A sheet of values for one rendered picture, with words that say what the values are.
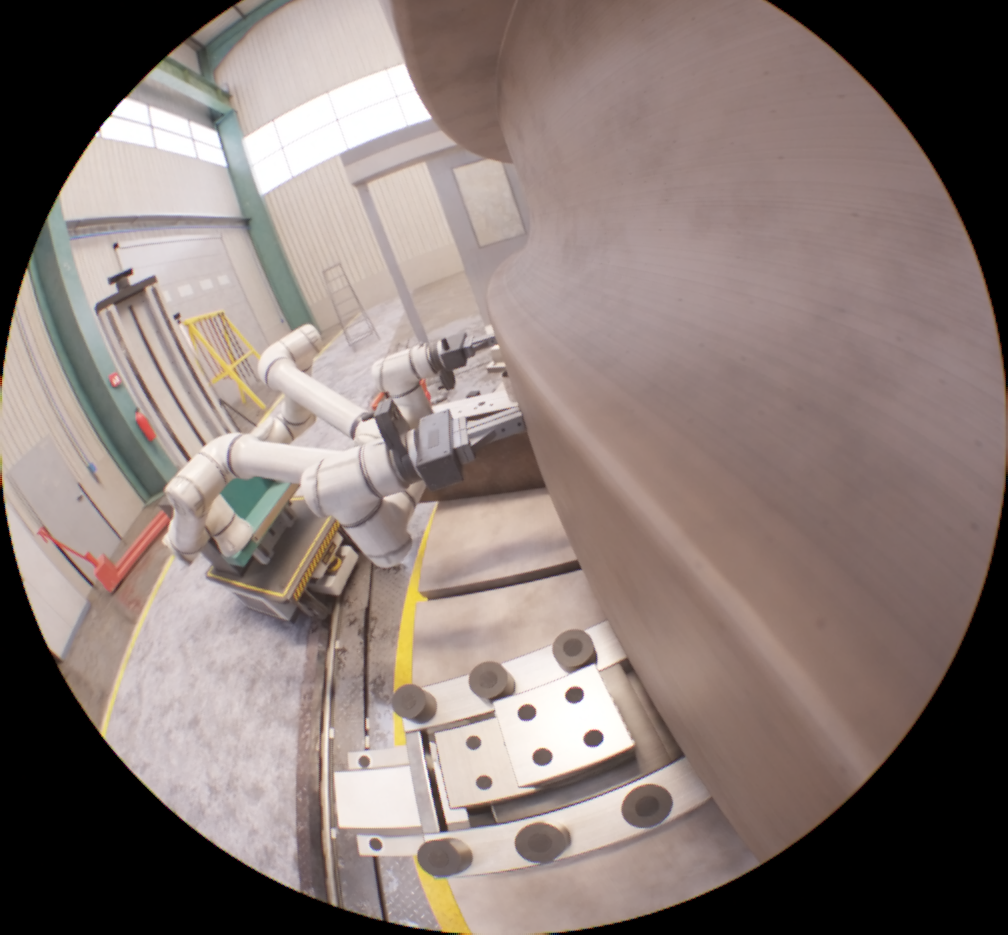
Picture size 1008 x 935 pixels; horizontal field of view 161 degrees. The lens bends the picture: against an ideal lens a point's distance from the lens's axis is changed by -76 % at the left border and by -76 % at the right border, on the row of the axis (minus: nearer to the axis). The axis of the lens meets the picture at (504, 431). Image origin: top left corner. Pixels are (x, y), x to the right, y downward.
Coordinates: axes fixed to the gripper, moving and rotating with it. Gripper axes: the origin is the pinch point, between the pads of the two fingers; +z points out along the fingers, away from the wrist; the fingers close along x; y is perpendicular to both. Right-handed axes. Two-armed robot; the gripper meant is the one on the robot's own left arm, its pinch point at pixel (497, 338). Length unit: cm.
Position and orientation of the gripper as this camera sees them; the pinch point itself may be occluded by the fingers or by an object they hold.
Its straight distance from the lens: 88.7
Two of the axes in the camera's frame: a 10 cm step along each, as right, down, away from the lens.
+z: 9.5, -2.5, -1.7
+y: -3.0, -8.0, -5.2
